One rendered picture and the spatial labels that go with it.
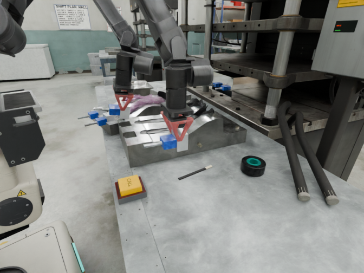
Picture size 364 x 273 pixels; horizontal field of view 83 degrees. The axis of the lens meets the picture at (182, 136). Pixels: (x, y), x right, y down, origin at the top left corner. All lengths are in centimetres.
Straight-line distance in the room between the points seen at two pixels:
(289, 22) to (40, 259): 154
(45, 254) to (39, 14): 735
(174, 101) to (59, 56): 759
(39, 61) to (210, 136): 676
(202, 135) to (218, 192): 25
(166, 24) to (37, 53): 681
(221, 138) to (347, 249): 50
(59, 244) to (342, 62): 153
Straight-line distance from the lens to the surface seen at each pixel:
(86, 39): 795
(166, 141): 60
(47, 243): 135
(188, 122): 57
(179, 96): 55
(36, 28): 812
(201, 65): 59
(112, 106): 84
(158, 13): 57
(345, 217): 71
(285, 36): 110
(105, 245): 158
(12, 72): 754
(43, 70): 733
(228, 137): 87
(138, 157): 74
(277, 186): 72
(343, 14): 111
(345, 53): 109
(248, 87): 157
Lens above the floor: 123
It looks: 27 degrees down
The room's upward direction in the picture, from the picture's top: straight up
